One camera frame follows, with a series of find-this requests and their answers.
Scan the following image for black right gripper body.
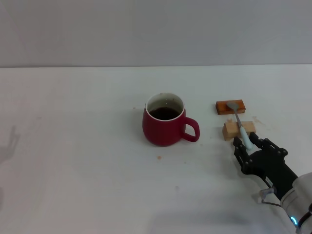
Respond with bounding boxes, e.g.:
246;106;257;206
240;148;299;200

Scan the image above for spoon with light blue handle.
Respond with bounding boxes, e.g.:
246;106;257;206
226;101;254;151

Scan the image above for reddish brown wooden block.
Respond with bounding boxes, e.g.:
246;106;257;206
215;99;246;116

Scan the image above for thin cable with clear plug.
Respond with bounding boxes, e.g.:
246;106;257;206
257;186;282;208

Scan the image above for light wooden block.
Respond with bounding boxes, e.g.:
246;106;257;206
222;121;257;141

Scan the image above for red ceramic mug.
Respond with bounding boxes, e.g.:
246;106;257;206
142;92;201;148

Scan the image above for dark brown coffee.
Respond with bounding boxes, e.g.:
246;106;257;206
148;106;180;121

